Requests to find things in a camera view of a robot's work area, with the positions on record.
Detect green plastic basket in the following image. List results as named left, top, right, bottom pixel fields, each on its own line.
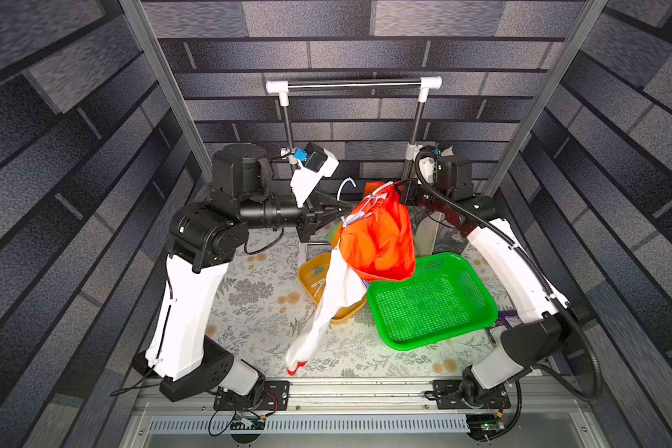
left=367, top=253, right=498, bottom=351

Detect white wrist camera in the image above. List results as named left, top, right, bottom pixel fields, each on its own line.
left=418, top=157, right=436, bottom=185
left=289, top=143, right=339, bottom=208

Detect purple plastic packet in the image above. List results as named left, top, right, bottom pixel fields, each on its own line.
left=488, top=310, right=522, bottom=339

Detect yellow plastic tray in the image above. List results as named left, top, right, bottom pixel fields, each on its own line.
left=298, top=252, right=367, bottom=325

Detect beige printed paper bag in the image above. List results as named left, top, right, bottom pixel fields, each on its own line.
left=411, top=146, right=466, bottom=256

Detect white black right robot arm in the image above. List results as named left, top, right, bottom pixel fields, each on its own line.
left=399, top=149, right=603, bottom=408

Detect metal clothes rack white joints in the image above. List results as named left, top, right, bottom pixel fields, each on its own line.
left=265, top=76, right=442, bottom=205

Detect colourful orange white kids jacket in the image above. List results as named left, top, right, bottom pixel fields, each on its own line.
left=285, top=182, right=416, bottom=375

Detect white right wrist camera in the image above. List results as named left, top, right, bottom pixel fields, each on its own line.
left=418, top=157, right=436, bottom=185

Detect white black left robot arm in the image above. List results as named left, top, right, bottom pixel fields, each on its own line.
left=132, top=143, right=352, bottom=409

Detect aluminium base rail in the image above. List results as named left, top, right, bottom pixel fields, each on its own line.
left=120, top=377, right=606, bottom=447

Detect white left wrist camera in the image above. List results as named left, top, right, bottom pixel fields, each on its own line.
left=289, top=143, right=339, bottom=208

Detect black corrugated cable conduit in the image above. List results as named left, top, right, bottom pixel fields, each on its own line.
left=413, top=146, right=603, bottom=401

